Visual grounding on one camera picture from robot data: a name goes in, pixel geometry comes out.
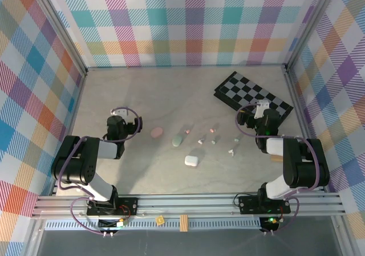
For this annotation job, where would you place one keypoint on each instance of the pink earbud charging case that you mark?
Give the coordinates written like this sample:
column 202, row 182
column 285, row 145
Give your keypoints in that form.
column 157, row 132

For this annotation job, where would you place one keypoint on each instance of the white earbud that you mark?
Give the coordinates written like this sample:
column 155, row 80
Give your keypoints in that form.
column 230, row 151
column 201, row 141

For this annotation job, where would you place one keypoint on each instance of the green earbud charging case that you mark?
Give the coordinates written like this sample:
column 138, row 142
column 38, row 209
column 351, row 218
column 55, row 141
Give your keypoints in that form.
column 177, row 140

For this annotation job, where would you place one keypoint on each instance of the white earbud charging case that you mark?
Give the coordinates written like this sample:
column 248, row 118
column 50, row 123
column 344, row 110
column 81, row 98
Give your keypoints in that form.
column 191, row 160

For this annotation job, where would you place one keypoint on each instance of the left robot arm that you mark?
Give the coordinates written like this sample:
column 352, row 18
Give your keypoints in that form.
column 74, row 164

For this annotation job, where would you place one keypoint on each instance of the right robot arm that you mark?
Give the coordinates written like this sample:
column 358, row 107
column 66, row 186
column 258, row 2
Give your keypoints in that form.
column 305, row 164

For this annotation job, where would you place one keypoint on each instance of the light wooden block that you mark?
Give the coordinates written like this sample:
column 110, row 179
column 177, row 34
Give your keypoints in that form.
column 275, row 158
column 184, row 223

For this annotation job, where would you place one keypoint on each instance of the black grey chessboard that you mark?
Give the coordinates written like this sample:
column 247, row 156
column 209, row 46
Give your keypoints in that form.
column 245, row 89

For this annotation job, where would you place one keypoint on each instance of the black electronics box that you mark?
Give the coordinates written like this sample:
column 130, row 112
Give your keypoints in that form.
column 269, row 224
column 109, row 224

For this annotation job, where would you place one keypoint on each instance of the small yellow cube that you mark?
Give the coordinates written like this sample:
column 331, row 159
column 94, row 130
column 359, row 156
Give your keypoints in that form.
column 160, row 220

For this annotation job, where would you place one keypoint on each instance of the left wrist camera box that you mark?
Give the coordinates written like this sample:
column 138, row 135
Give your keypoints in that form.
column 119, row 112

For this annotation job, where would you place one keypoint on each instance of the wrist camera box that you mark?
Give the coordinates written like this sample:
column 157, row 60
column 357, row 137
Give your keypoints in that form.
column 261, row 107
column 119, row 112

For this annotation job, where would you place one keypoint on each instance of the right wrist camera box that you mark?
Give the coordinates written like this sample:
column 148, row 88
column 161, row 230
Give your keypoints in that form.
column 261, row 107

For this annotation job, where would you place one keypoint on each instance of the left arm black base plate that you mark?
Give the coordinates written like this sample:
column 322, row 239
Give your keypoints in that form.
column 128, row 204

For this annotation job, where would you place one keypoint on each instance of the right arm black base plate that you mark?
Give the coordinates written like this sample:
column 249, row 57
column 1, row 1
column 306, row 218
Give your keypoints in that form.
column 248, row 204

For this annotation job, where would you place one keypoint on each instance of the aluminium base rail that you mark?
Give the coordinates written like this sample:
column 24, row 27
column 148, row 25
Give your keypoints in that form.
column 185, row 204

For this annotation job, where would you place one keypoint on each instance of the aluminium frame post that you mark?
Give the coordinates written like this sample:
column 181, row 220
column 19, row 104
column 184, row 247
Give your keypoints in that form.
column 313, row 22
column 57, row 25

